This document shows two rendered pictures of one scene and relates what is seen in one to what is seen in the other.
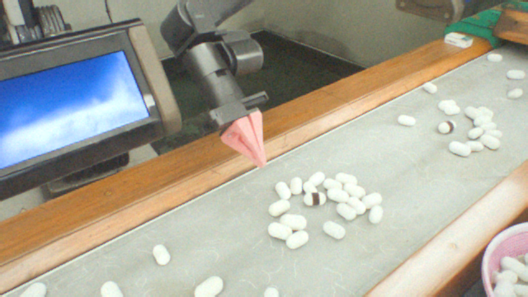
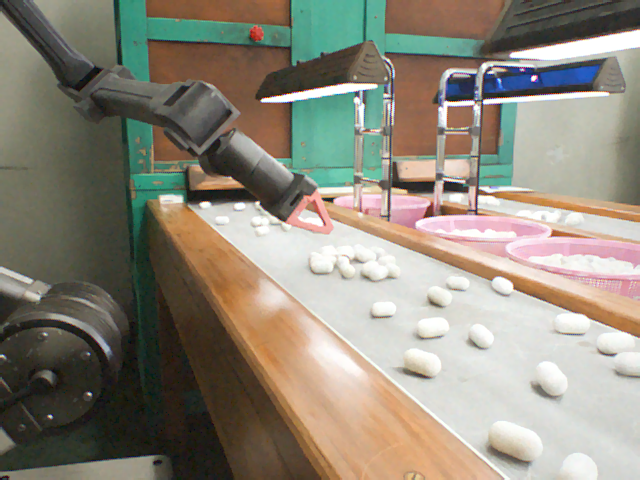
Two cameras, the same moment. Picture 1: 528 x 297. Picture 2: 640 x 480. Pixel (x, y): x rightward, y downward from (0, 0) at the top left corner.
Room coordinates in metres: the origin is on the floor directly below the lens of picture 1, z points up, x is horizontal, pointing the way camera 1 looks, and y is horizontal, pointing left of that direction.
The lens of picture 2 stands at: (0.29, 0.76, 0.96)
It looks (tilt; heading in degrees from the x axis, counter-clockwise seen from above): 11 degrees down; 289
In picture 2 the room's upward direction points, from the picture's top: straight up
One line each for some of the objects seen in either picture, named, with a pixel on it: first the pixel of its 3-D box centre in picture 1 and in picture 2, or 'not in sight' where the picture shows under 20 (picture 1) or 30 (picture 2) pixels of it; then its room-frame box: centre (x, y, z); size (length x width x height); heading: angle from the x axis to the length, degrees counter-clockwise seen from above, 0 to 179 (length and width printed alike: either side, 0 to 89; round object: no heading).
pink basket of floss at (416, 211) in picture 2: not in sight; (380, 217); (0.62, -0.73, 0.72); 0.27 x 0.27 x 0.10
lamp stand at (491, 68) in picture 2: not in sight; (483, 155); (0.35, -0.73, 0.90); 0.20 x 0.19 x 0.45; 130
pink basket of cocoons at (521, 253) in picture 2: not in sight; (590, 282); (0.15, -0.18, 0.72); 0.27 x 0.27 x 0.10
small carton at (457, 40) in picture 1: (458, 40); (170, 199); (1.17, -0.53, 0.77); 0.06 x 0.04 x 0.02; 40
